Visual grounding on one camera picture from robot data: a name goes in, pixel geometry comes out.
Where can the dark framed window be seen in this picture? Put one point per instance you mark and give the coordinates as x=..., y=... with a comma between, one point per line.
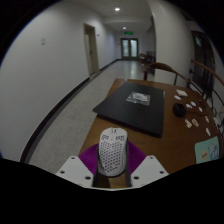
x=200, y=56

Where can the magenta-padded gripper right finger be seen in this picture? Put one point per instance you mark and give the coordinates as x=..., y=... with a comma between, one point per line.
x=150, y=170

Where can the white paper stack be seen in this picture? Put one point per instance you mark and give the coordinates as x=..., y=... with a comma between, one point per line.
x=182, y=93

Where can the clear plastic bag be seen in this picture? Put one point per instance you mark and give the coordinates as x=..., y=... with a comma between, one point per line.
x=138, y=98

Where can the glass double door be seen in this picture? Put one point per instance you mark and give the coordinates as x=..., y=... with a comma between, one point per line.
x=129, y=48

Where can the green exit sign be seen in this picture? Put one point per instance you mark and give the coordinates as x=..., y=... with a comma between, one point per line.
x=128, y=33

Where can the wooden armchair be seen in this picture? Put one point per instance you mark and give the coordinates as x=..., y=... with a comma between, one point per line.
x=163, y=65

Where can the small black box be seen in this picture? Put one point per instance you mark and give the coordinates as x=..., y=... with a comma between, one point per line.
x=179, y=110

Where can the dark hallway chair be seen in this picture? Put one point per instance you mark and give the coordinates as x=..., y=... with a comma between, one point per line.
x=146, y=58

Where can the black railing with wooden handrail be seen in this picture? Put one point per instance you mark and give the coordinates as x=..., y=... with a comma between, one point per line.
x=208, y=70

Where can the pale green printed mouse pad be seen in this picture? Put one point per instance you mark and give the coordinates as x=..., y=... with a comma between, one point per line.
x=206, y=151

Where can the small tan card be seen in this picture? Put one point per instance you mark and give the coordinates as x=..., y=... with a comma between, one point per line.
x=195, y=122
x=188, y=123

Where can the white wall switch plate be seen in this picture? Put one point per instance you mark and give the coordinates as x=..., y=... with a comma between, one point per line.
x=42, y=41

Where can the white card with red print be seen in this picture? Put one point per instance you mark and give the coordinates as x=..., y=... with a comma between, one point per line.
x=206, y=119

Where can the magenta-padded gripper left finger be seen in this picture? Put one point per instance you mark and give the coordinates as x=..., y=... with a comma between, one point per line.
x=75, y=170

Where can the black flat board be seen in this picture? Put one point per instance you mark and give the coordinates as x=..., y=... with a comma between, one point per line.
x=133, y=113

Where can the white perforated computer mouse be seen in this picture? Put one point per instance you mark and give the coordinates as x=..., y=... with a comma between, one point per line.
x=112, y=153

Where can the pale side door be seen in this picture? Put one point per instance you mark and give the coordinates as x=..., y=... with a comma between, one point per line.
x=93, y=50

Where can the small white card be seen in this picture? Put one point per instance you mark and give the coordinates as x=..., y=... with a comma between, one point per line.
x=193, y=103
x=189, y=106
x=201, y=109
x=208, y=131
x=177, y=97

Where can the round ceiling light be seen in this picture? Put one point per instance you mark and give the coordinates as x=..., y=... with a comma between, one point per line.
x=124, y=28
x=117, y=9

